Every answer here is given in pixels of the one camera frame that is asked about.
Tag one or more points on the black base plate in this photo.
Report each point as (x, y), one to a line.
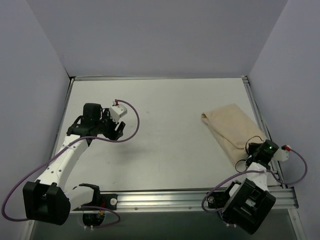
(218, 199)
(105, 200)

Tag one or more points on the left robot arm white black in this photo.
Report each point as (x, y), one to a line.
(46, 199)

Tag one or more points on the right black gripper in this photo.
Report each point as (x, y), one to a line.
(254, 155)

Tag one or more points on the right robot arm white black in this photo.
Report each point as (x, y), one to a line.
(250, 201)

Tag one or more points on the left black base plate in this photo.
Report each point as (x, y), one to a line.
(105, 200)

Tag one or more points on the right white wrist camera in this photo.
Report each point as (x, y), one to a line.
(282, 154)

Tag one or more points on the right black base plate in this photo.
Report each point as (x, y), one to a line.
(218, 199)

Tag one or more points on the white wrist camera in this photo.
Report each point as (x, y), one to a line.
(117, 111)
(282, 154)

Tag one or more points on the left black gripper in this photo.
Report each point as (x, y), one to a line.
(111, 128)

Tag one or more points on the beige cloth mat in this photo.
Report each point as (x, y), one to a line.
(232, 128)

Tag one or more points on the aluminium front rail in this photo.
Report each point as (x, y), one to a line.
(157, 201)

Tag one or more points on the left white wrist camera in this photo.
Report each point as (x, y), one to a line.
(117, 111)

